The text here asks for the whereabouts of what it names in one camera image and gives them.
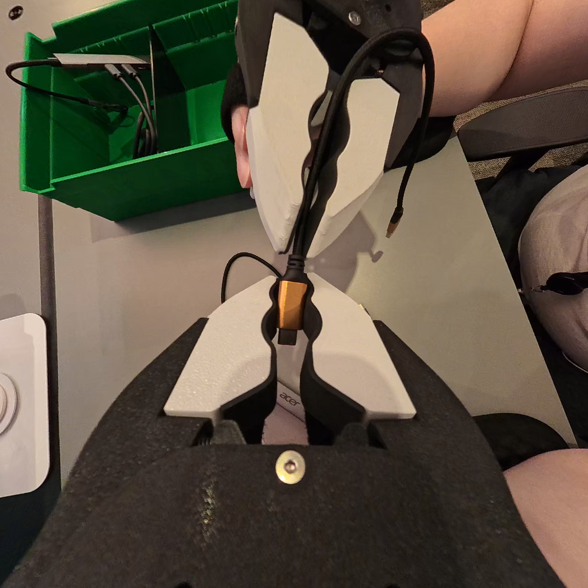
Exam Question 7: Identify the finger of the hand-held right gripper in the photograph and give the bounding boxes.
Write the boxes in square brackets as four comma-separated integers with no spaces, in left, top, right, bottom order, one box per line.
[307,76,400,257]
[247,12,332,253]

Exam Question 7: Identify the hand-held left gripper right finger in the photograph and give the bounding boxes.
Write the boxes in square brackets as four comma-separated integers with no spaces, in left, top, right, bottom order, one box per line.
[300,279,417,446]

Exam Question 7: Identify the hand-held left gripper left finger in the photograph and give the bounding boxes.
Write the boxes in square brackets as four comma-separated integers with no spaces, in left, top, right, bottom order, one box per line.
[164,275,282,445]

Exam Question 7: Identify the grey usb hub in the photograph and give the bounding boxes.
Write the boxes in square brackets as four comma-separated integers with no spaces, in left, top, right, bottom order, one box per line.
[6,52,152,115]
[222,253,307,444]

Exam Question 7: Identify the black cable gold plugs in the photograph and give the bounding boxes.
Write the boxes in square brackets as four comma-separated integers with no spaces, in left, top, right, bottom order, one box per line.
[276,28,436,346]

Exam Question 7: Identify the green plastic bin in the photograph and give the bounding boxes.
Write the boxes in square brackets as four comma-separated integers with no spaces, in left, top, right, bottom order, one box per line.
[19,0,258,222]

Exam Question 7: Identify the person's right hand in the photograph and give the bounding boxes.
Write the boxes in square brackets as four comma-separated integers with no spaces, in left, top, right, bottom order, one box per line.
[231,103,254,190]

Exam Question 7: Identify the thin bin divider plate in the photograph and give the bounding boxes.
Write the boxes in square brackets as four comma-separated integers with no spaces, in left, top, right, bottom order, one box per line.
[148,25,160,153]

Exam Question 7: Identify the grey office chair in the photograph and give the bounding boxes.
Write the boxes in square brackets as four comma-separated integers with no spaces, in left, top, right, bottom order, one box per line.
[457,86,588,162]

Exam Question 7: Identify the person's pale clothing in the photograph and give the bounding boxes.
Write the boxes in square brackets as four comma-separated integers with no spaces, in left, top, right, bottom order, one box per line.
[518,164,588,374]

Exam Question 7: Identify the black key fob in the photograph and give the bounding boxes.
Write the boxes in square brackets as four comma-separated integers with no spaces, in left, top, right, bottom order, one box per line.
[528,272,588,296]

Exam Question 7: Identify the person's leg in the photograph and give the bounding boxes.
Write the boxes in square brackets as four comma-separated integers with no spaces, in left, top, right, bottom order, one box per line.
[503,449,588,588]

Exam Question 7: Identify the black cable silver plug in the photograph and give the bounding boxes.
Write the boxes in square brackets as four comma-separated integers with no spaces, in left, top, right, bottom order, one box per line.
[120,64,159,154]
[105,64,154,157]

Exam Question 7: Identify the white rounded base plate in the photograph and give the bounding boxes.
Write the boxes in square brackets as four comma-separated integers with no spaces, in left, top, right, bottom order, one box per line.
[0,314,50,498]

